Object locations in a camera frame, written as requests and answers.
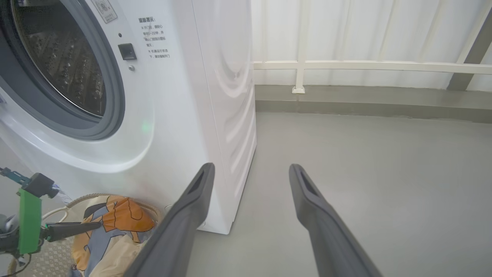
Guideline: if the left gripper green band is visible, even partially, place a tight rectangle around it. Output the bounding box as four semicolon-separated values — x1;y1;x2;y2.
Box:
0;167;104;256

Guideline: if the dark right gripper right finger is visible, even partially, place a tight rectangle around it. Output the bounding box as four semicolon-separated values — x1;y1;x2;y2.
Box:
288;164;384;277

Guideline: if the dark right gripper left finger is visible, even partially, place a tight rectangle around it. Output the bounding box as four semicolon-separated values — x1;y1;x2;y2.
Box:
123;162;216;277

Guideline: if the orange cream blue garment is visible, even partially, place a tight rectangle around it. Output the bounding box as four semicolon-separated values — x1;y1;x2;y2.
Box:
71;195;156;277

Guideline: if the cream perforated laundry basket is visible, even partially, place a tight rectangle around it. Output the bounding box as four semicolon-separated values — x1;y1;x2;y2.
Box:
8;194;162;277

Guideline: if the white front-load washing machine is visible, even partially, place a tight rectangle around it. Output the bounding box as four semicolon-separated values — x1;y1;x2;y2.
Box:
0;0;257;235

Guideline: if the black door latch socket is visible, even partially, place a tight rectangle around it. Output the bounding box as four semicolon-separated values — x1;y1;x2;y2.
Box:
118;43;137;61

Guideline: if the white metal railing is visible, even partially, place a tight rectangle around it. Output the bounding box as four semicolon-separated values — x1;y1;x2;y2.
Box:
252;0;492;94

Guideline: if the grey steel diagonal beam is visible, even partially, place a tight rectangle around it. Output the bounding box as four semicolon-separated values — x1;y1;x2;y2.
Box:
447;8;492;91

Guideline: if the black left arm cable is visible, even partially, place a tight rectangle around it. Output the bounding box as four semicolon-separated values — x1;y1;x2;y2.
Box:
6;252;33;277

